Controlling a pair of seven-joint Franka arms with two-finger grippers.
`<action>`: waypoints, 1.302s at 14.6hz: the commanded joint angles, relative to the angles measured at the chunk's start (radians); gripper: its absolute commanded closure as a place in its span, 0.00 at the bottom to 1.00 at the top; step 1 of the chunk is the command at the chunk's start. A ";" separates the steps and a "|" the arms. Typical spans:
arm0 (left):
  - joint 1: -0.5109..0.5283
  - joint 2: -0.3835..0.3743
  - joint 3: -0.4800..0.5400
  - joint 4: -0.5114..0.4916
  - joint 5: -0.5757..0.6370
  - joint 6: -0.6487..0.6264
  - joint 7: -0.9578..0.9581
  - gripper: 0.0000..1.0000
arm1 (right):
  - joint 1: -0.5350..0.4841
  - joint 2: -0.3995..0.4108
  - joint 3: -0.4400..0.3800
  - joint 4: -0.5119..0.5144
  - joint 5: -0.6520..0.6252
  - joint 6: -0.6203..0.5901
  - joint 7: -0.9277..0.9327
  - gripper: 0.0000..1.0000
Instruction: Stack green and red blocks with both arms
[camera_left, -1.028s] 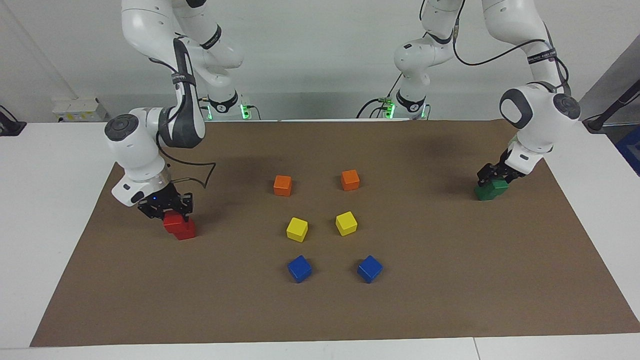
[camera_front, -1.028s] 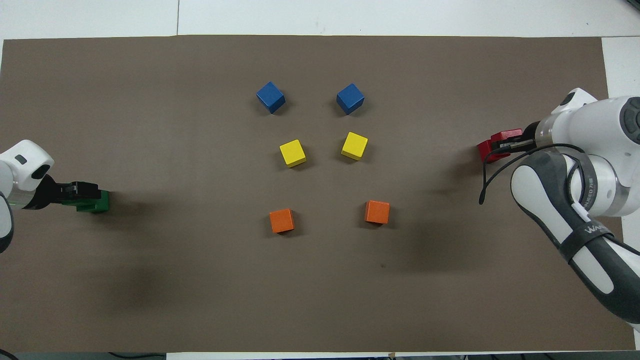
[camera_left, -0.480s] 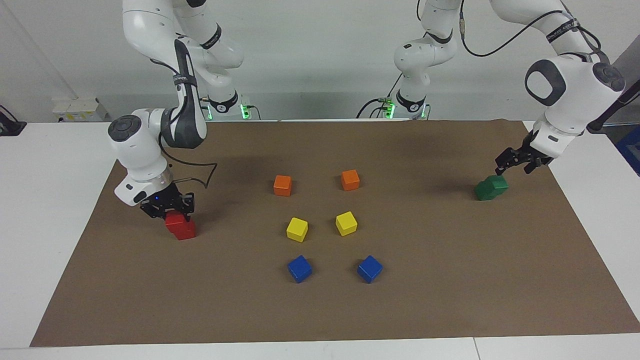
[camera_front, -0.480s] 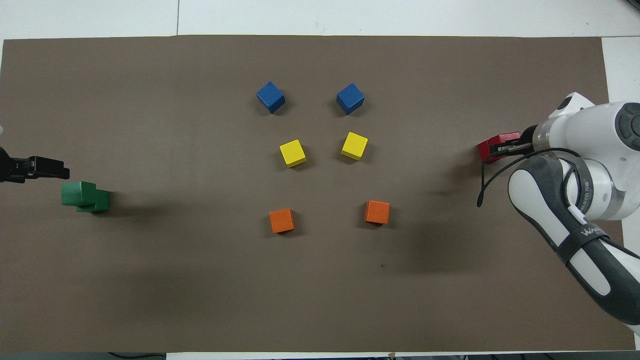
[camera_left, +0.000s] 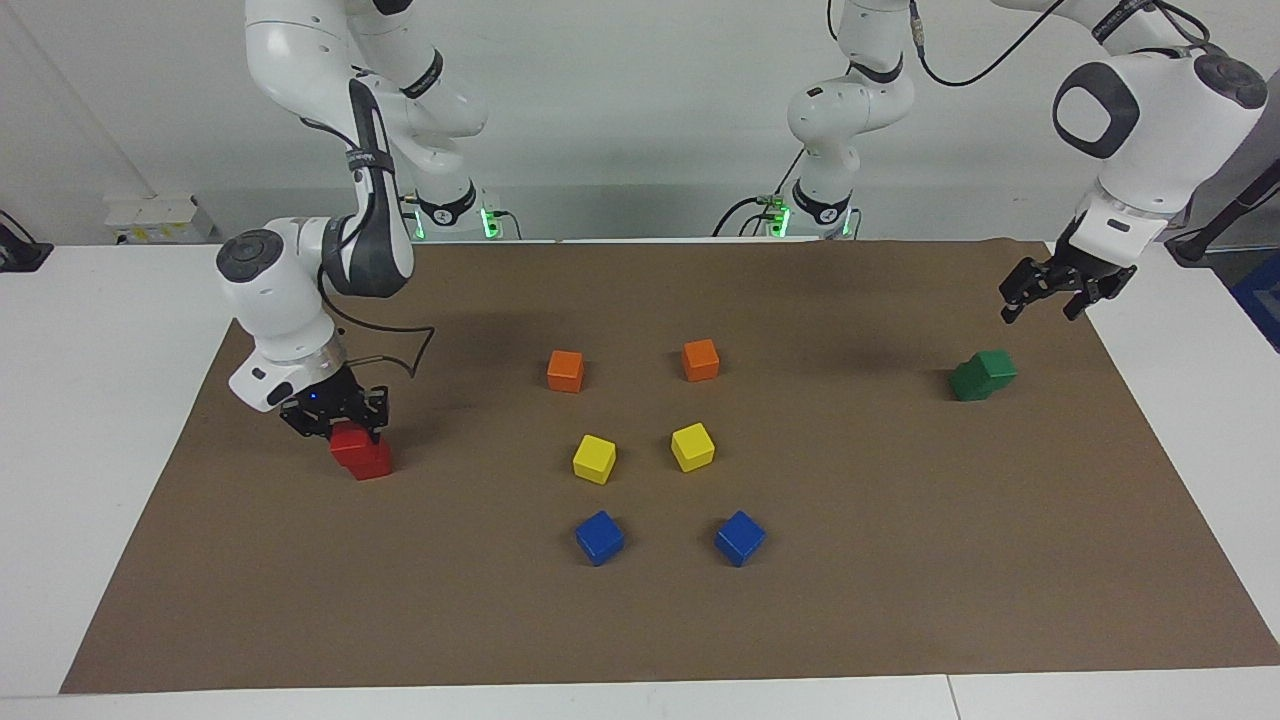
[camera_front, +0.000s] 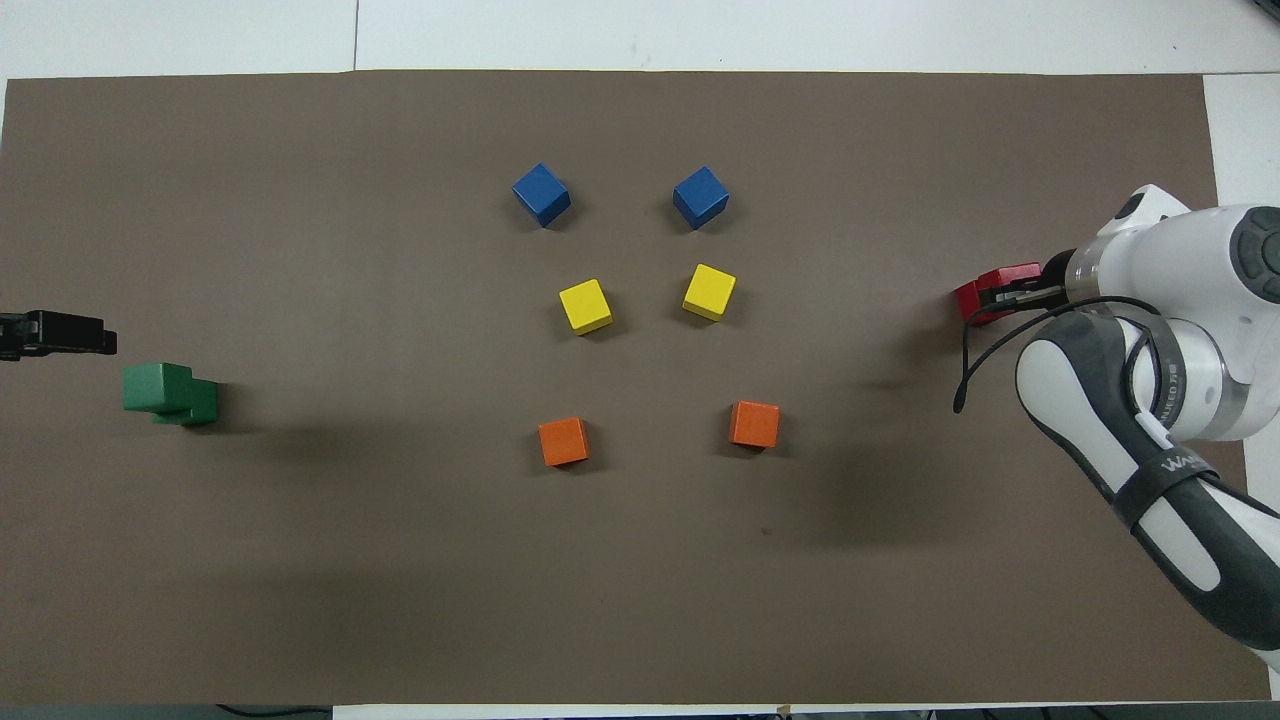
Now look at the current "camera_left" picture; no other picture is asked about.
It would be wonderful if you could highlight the red wooden cube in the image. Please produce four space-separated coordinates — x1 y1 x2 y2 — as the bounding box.
330 422 376 467
345 440 395 482

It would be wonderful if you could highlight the black stand with pole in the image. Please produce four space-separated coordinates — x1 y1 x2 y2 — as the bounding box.
1165 160 1280 267

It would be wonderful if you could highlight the blue crate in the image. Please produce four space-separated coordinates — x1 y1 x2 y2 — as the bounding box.
1230 250 1280 353

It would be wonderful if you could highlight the yellow wooden cube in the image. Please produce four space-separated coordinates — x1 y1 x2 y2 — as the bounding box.
670 422 717 473
572 434 618 486

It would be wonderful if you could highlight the blue wooden cube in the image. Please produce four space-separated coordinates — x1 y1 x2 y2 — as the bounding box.
714 510 767 568
574 510 626 568

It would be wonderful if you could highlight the white power strip box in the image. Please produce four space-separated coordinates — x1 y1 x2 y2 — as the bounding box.
105 195 216 244

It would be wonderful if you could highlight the brown paper table mat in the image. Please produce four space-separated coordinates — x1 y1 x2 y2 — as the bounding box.
60 238 1280 694

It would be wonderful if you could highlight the black clamp base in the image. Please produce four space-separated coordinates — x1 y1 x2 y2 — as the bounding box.
0 210 53 273

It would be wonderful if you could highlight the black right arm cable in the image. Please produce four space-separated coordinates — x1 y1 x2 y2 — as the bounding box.
300 60 437 381

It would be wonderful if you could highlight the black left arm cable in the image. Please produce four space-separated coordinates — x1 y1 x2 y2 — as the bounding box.
905 0 1216 89

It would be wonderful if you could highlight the black arm base cable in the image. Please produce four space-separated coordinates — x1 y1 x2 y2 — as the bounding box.
398 190 523 241
712 150 806 238

